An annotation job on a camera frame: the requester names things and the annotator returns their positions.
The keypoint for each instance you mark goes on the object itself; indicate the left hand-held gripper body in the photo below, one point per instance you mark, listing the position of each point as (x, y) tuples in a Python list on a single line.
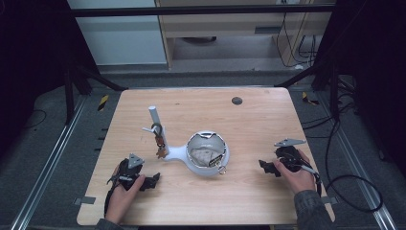
[(129, 174)]

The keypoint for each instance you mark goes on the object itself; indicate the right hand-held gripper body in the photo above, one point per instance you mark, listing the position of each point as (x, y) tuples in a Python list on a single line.
[(290, 158)]

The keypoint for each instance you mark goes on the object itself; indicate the white key stand with bowl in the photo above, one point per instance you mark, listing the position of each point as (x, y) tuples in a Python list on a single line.
[(178, 153)]

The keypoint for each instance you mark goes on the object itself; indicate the person's right hand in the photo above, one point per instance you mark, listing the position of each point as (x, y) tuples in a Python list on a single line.
[(301, 180)]

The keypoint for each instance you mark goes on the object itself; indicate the person's left hand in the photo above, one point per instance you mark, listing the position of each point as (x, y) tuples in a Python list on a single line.
[(121, 201)]

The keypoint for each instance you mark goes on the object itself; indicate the grey tape strip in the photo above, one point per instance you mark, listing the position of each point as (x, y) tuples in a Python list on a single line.
[(332, 200), (85, 200)]

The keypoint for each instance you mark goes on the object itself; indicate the yellow black hazard tape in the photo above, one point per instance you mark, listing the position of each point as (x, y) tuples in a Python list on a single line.
[(103, 103), (309, 99)]

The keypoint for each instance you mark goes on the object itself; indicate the grey table grommet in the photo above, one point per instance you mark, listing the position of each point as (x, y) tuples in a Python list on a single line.
[(236, 101)]

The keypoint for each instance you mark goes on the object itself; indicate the black metal stand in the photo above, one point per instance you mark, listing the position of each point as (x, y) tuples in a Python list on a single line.
[(334, 92), (69, 96)]

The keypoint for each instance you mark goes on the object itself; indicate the white cabinet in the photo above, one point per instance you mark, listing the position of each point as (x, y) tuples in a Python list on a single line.
[(121, 41)]

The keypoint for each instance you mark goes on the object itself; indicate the light wooden desk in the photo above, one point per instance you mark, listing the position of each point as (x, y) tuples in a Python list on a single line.
[(220, 25)]

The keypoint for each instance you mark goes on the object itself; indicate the black horizontal bar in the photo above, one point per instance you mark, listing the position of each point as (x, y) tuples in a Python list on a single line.
[(191, 11)]

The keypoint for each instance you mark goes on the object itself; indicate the metal floor rail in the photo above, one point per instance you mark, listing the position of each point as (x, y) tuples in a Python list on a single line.
[(48, 166), (360, 179)]

